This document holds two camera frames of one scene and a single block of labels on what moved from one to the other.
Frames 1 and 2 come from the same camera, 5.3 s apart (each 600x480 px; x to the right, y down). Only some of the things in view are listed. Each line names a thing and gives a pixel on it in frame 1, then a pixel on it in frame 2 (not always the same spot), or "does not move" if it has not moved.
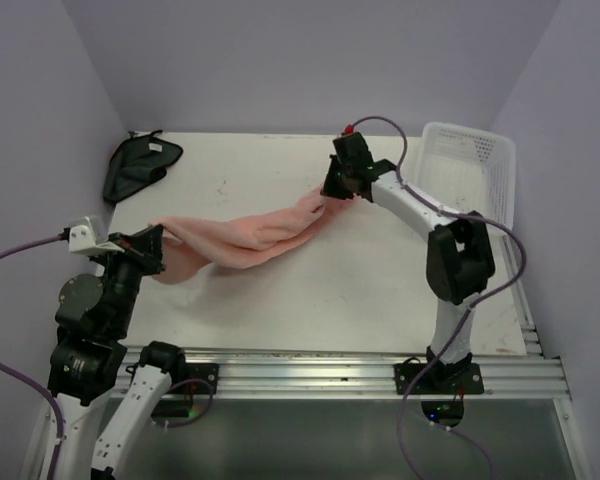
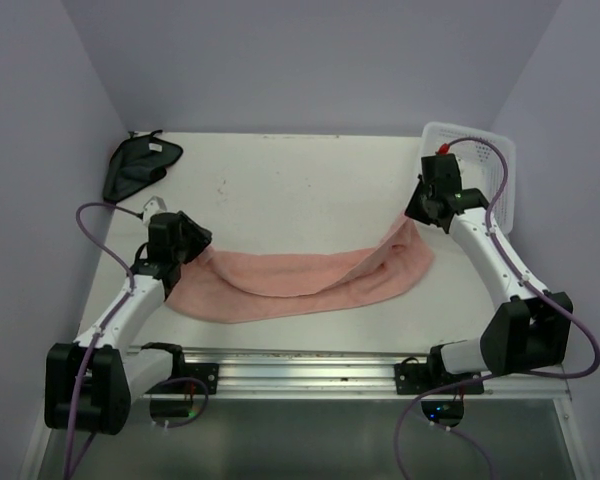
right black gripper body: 336,183 → 418,205
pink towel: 191,244 → 223,286
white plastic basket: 467,170 does not move
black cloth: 138,162 does not move
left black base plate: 206,372 does not move
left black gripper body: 123,271 → 192,241
